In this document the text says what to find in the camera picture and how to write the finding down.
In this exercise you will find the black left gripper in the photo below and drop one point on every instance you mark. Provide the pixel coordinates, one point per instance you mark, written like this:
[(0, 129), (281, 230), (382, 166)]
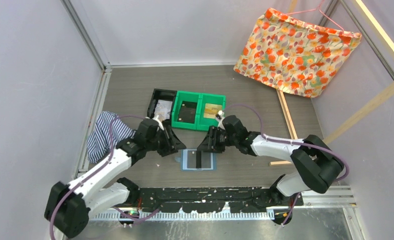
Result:
[(172, 145)]

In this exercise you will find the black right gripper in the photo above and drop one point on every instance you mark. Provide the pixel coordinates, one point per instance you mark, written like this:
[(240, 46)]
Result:
[(209, 145)]

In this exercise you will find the blue card holder wallet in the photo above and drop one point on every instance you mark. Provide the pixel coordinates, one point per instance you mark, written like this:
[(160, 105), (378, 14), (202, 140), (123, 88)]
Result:
[(193, 160)]

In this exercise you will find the white cards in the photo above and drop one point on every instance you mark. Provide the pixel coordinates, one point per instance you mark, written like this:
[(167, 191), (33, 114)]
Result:
[(163, 109)]

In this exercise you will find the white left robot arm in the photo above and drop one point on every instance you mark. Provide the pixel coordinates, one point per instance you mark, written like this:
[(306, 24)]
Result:
[(70, 206)]

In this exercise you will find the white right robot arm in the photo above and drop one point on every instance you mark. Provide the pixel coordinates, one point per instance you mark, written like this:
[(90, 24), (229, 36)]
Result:
[(317, 167)]

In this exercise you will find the green bin with gold card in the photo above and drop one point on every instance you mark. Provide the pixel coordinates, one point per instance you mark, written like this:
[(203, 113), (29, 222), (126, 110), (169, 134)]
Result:
[(203, 124)]

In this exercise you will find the gold credit card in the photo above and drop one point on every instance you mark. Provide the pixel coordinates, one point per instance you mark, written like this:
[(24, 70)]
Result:
[(211, 109)]

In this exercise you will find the green bin with black card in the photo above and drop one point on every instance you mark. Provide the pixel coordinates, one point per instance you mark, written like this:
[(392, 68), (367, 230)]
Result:
[(184, 96)]

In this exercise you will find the black plastic bin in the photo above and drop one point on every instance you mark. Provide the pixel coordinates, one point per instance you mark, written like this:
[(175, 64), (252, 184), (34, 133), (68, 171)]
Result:
[(160, 94)]

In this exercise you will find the blue striped cloth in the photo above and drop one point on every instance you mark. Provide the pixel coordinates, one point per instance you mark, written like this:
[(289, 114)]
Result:
[(108, 126)]

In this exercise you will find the floral orange fabric bag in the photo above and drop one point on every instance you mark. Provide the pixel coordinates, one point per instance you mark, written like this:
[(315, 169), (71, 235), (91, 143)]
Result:
[(293, 56)]

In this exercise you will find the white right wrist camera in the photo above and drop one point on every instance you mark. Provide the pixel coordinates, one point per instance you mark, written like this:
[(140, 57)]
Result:
[(220, 116)]

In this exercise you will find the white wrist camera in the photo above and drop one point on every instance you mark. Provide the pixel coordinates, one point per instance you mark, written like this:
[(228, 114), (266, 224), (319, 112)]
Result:
[(220, 116), (159, 119)]

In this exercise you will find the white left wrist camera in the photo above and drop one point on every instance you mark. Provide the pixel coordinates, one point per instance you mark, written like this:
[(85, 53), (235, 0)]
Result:
[(159, 119)]

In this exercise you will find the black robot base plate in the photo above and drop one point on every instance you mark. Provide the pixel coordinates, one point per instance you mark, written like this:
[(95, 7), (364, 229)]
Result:
[(207, 200)]

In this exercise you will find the wooden frame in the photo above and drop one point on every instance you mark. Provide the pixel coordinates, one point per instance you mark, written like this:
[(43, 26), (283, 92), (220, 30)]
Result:
[(356, 111)]

